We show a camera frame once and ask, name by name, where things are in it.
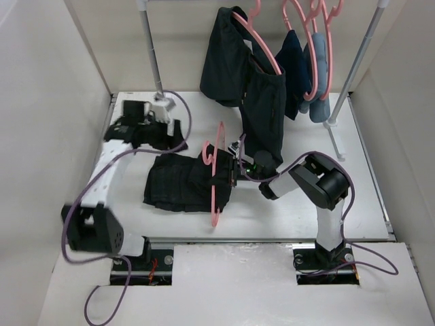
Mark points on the light blue jeans on hanger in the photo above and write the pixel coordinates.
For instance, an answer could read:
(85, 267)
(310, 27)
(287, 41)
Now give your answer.
(319, 110)

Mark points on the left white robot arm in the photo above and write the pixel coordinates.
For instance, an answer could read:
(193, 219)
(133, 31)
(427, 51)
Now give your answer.
(90, 225)

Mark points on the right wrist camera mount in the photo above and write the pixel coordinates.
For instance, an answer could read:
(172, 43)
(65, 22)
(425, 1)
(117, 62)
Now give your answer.
(235, 149)

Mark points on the right rack pole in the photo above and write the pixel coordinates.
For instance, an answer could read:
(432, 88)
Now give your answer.
(381, 5)

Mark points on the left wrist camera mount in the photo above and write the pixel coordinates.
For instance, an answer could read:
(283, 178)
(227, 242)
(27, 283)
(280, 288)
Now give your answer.
(160, 109)

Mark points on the black trousers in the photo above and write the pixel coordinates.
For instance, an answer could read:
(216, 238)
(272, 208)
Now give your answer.
(183, 184)
(237, 73)

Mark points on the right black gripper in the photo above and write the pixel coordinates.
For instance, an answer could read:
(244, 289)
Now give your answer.
(234, 171)

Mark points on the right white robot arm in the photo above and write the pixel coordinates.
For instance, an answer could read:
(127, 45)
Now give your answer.
(320, 179)

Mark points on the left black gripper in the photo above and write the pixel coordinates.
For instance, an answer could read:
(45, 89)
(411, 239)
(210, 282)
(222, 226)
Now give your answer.
(164, 143)

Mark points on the right white rack foot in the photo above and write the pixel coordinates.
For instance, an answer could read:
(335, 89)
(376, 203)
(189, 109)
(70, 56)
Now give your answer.
(337, 141)

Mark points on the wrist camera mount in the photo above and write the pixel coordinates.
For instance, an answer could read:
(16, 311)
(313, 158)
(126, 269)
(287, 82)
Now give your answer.
(235, 149)
(160, 109)

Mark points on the navy trousers on hanger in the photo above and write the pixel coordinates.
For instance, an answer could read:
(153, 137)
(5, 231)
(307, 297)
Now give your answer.
(297, 81)

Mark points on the black trousers on hanger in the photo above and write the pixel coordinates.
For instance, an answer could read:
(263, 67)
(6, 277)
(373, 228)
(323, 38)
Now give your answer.
(237, 73)

